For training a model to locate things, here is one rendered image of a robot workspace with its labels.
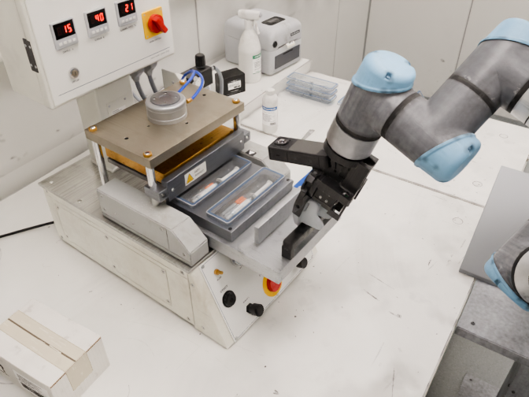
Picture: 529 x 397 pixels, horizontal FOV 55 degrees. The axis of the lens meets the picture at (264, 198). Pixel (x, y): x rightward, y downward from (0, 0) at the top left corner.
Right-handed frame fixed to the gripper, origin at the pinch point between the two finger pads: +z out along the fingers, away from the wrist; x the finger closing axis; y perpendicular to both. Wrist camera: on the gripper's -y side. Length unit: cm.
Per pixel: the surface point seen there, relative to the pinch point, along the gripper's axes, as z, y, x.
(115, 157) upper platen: 8.4, -37.0, -7.9
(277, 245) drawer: 3.5, 0.3, -5.2
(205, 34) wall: 35, -80, 82
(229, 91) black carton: 38, -55, 65
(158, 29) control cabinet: -8.2, -47.1, 13.2
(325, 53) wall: 76, -67, 186
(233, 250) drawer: 5.8, -5.5, -10.3
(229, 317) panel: 21.2, -0.2, -12.9
